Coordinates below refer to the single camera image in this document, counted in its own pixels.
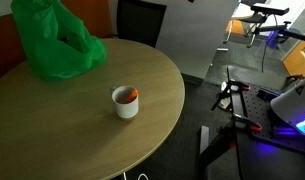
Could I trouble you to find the orange marker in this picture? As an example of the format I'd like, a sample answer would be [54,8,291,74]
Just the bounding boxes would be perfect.
[125,89,139,104]

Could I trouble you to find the white and brown mug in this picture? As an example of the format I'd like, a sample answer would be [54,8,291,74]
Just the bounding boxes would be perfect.
[110,85,140,122]

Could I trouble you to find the black chair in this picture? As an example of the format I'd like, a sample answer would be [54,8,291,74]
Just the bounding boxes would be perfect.
[116,0,168,49]

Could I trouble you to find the grey flat bar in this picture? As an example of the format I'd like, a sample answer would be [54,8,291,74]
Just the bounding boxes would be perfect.
[199,125,211,155]

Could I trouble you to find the black stand leg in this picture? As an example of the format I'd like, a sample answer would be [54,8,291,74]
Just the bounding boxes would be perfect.
[195,119,238,180]

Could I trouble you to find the green plastic bag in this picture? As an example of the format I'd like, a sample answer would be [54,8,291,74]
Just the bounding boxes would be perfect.
[10,0,108,82]

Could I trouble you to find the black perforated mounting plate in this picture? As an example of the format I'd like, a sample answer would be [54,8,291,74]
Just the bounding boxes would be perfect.
[229,81,305,156]

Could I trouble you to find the office chair with metal legs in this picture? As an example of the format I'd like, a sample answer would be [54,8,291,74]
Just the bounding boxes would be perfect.
[222,0,270,48]

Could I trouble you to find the small black box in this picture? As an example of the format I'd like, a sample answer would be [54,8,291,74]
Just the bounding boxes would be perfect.
[256,87,282,101]

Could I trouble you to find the black clamp with orange handle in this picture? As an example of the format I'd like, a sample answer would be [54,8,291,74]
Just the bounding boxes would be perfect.
[210,79,252,112]
[231,113,263,133]

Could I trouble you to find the white cable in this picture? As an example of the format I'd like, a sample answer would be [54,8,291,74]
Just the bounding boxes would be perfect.
[121,171,150,180]

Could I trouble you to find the black hanging cable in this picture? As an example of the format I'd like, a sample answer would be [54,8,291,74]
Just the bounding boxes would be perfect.
[260,33,272,73]

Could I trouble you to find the black stereo camera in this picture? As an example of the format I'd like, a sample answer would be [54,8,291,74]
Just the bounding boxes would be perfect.
[250,3,290,17]

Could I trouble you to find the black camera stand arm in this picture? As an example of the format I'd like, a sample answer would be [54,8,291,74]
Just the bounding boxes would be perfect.
[253,14,305,43]

